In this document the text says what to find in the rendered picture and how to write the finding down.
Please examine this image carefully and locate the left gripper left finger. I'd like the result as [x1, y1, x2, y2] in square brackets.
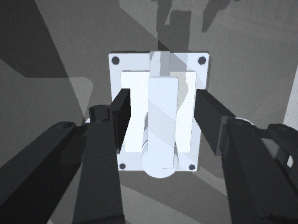
[0, 88, 131, 224]

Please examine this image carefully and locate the white mounting plate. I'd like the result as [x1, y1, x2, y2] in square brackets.
[109, 53, 209, 171]

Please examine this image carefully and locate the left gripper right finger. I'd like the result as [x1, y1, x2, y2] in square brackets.
[194, 89, 298, 224]

